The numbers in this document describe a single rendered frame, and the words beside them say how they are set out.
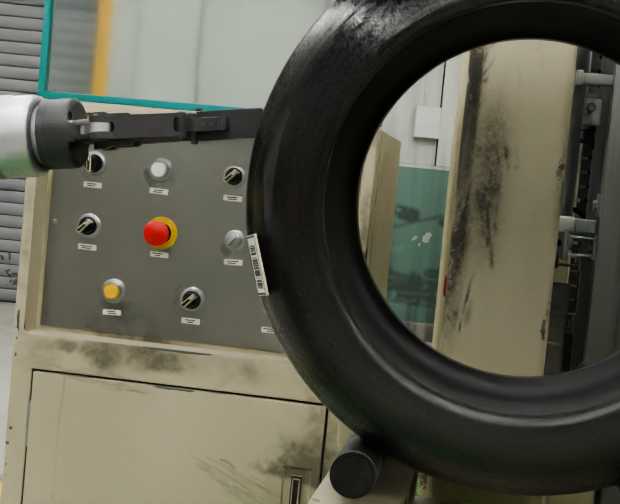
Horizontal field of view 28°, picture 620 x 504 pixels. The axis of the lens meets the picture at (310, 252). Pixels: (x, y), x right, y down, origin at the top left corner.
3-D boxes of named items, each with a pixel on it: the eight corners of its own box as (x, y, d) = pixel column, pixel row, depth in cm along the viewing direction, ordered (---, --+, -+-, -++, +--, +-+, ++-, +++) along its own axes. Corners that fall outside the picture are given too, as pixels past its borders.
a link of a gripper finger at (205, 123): (180, 119, 131) (173, 117, 128) (228, 116, 130) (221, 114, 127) (181, 133, 131) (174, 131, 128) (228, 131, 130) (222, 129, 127)
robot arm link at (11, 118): (9, 98, 139) (60, 95, 138) (13, 180, 140) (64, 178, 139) (-26, 91, 130) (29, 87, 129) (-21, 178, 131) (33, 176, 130)
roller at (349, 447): (361, 415, 154) (386, 389, 154) (387, 441, 154) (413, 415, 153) (318, 475, 120) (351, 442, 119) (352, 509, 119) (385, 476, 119)
